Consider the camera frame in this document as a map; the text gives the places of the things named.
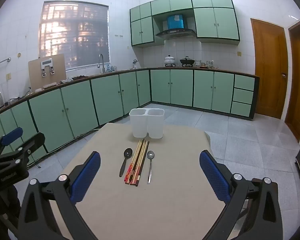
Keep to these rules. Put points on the white cooking pot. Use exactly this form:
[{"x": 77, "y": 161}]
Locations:
[{"x": 170, "y": 60}]

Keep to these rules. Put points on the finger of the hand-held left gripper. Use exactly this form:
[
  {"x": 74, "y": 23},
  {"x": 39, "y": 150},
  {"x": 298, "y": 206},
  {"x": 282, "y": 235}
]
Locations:
[
  {"x": 12, "y": 135},
  {"x": 33, "y": 141}
]

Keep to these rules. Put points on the black wok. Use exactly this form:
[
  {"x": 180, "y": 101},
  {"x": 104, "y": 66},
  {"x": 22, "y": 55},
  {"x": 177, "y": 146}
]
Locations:
[{"x": 187, "y": 61}]

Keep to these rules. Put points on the bundle of wooden chopsticks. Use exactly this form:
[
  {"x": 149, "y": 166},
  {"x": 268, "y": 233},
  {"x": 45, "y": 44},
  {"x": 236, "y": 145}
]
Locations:
[{"x": 137, "y": 160}]

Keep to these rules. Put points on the white two-compartment utensil holder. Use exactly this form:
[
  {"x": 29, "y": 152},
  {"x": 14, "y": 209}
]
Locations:
[{"x": 147, "y": 123}]

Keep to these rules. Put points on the cardboard box on counter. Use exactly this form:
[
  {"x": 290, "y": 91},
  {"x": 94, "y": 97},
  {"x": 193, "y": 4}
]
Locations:
[{"x": 35, "y": 77}]

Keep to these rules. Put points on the metal spoon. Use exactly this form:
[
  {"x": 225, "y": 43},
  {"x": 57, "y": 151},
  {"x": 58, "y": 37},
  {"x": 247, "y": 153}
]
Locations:
[{"x": 150, "y": 162}]

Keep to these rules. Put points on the plastic bottles by sink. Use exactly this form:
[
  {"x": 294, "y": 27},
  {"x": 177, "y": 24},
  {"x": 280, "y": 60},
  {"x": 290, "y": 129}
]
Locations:
[{"x": 111, "y": 68}]

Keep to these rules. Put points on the crumpled cloth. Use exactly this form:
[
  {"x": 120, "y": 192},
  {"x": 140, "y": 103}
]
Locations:
[{"x": 70, "y": 79}]

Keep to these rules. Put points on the black spoon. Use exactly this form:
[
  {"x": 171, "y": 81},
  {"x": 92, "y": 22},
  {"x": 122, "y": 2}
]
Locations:
[{"x": 126, "y": 157}]

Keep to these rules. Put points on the chrome kitchen faucet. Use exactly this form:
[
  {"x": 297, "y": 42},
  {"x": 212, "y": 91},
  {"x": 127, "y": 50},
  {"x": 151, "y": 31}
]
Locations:
[{"x": 101, "y": 60}]

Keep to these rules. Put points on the small water tap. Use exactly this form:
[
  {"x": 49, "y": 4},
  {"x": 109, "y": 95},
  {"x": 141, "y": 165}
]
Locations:
[{"x": 135, "y": 63}]

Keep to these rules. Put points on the green upper wall cabinets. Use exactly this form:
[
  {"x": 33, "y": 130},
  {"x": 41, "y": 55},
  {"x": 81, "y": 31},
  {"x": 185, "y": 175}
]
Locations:
[{"x": 205, "y": 20}]

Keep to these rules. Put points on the metal towel rail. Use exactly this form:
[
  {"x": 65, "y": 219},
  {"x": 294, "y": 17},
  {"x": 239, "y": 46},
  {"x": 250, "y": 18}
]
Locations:
[{"x": 1, "y": 62}]

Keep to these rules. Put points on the wall socket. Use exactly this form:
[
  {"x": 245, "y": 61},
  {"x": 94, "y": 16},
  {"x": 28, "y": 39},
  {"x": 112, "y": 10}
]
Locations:
[{"x": 8, "y": 76}]

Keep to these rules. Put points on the glass seasoning jar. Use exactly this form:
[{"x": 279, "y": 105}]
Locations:
[
  {"x": 209, "y": 64},
  {"x": 198, "y": 63}
]

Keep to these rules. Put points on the metal clamp device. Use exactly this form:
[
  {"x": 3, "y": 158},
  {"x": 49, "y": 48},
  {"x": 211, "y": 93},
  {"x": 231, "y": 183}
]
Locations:
[{"x": 47, "y": 67}]

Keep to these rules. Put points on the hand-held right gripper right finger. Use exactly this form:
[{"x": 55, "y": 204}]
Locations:
[{"x": 215, "y": 177}]

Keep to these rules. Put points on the green lower kitchen cabinets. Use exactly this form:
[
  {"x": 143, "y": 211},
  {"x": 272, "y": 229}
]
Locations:
[{"x": 107, "y": 95}]

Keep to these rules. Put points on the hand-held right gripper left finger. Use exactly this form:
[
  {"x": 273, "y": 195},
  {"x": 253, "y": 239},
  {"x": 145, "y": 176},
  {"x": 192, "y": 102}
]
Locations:
[{"x": 86, "y": 177}]

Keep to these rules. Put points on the range hood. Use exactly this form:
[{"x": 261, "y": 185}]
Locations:
[{"x": 175, "y": 28}]

